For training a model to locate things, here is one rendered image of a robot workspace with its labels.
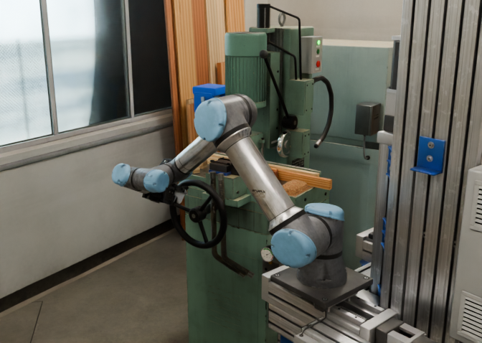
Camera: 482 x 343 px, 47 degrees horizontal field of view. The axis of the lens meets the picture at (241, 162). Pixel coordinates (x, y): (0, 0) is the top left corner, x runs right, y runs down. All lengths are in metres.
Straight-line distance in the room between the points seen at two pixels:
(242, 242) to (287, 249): 0.87
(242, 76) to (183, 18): 1.56
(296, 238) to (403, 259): 0.36
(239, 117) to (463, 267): 0.71
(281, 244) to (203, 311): 1.22
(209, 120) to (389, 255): 0.66
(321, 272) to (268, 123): 0.96
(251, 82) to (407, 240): 0.99
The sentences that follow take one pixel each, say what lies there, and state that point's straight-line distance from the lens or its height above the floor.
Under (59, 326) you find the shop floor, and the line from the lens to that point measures 3.17.
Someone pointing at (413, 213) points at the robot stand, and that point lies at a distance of 1.63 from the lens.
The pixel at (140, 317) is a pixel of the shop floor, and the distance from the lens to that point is 3.15.
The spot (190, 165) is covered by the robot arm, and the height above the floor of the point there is 1.10.
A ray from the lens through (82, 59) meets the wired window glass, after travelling 3.47.
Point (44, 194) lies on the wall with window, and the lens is 3.32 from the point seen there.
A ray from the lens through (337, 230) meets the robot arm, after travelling 1.63.
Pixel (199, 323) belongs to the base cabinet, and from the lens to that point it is 2.73.
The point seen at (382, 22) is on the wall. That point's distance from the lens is 4.50.
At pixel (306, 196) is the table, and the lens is 2.24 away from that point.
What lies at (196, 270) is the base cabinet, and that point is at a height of 0.45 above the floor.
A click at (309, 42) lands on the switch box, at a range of 2.52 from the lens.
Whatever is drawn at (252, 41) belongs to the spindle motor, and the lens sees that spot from 2.28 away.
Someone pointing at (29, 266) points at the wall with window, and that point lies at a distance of 3.38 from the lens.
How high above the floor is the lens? 1.62
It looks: 16 degrees down
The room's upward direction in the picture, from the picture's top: straight up
